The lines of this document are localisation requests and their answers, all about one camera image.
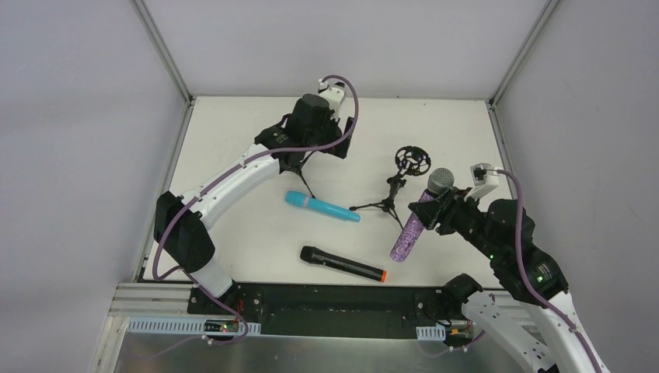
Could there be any purple glitter microphone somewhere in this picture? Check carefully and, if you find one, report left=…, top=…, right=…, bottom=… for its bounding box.
left=389, top=168, right=455, bottom=263

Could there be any tripod shock mount stand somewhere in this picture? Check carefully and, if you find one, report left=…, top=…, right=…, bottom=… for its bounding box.
left=349, top=145, right=431, bottom=229

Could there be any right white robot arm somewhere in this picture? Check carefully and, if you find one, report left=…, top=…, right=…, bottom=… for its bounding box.
left=409, top=188, right=608, bottom=372

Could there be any blue toy microphone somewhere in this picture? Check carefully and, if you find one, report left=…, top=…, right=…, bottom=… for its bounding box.
left=284, top=190, right=361, bottom=222

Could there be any black microphone orange end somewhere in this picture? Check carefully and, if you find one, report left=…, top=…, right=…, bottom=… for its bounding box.
left=300, top=246, right=387, bottom=283

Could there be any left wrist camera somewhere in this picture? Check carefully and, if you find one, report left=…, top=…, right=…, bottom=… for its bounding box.
left=318, top=79, right=347, bottom=113

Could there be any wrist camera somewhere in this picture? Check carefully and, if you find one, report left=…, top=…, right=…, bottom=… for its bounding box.
left=465, top=162, right=500, bottom=200
left=318, top=79, right=347, bottom=113

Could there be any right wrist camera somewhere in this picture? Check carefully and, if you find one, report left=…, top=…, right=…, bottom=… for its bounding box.
left=465, top=162, right=500, bottom=200

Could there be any right white cable duct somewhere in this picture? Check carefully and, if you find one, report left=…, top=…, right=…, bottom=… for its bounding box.
left=416, top=324, right=446, bottom=342

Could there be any white cable duct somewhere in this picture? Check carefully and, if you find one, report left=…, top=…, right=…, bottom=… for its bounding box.
left=416, top=324, right=446, bottom=342
left=127, top=317, right=261, bottom=336

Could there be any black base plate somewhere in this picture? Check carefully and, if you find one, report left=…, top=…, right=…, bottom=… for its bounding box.
left=186, top=281, right=467, bottom=341

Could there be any left white cable duct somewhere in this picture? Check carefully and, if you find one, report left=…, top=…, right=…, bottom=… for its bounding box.
left=127, top=317, right=261, bottom=336

